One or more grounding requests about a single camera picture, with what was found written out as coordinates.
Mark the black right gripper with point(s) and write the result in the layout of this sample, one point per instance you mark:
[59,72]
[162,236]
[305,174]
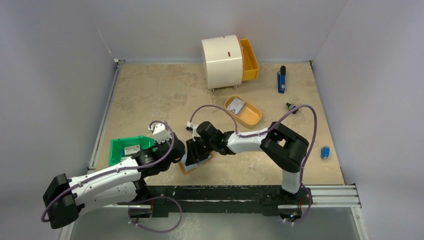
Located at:
[197,149]

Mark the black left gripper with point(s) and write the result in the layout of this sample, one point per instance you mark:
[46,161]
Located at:
[159,145]

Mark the orange leather card holder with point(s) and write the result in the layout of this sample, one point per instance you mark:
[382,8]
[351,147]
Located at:
[188,168]

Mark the silver VIP credit card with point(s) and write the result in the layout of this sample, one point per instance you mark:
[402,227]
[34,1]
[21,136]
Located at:
[236,105]

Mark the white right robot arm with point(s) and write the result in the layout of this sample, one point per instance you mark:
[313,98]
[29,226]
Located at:
[286,148]

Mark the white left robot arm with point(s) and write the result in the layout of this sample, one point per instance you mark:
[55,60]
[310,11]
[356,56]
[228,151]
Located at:
[66,199]

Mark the small box in bin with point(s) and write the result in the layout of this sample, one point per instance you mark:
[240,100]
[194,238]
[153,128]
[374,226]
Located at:
[130,150]

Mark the green plastic bin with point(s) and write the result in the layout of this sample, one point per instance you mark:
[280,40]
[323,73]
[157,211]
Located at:
[116,146]

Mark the orange oval tray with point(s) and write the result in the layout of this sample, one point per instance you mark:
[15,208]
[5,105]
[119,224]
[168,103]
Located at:
[249,117]

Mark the white round drawer cabinet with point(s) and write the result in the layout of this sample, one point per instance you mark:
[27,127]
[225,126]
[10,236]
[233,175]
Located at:
[223,62]

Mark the orange open drawer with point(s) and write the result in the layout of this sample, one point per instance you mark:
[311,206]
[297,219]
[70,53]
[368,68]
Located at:
[250,64]

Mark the small black knob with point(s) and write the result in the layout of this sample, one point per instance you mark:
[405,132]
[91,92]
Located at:
[292,108]

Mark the blue black marker pen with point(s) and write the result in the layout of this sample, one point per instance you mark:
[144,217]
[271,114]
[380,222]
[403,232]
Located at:
[281,79]

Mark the small blue eraser block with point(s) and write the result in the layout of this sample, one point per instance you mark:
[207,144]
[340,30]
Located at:
[325,152]

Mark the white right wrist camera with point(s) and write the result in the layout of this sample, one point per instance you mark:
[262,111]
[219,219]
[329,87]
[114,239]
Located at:
[192,128]

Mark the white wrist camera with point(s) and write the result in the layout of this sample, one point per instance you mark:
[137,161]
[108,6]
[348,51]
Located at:
[192,128]
[160,132]

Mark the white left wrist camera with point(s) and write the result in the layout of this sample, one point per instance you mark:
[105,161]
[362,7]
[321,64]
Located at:
[160,132]

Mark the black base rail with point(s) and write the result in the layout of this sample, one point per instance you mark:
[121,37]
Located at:
[267,200]

